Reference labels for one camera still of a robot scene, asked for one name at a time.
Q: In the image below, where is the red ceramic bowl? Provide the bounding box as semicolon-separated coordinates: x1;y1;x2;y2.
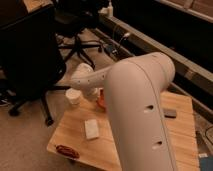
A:
97;89;106;109

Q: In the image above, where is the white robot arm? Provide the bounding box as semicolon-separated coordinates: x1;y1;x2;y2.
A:
70;52;178;171

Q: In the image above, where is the white paper cup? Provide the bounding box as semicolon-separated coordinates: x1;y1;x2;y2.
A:
65;88;81;105

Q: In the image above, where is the white rectangular block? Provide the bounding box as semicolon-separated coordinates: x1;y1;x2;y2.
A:
84;119;99;140

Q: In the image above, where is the dark red oblong object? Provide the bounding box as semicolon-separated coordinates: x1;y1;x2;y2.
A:
56;145;80;158

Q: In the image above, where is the black office chair near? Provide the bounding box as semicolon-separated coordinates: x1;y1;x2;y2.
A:
0;4;68;126

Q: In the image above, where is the black office chair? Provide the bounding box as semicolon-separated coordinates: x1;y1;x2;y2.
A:
0;4;68;126
51;0;102;68

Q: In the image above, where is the black office chair far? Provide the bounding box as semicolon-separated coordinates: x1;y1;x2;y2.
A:
51;0;102;68

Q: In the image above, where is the small grey block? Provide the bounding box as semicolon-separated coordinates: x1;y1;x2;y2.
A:
163;109;177;118

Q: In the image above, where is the white bottle on ledge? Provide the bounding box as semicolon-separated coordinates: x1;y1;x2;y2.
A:
100;1;113;17

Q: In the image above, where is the white power adapter with cable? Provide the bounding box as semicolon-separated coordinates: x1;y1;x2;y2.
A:
112;32;131;55

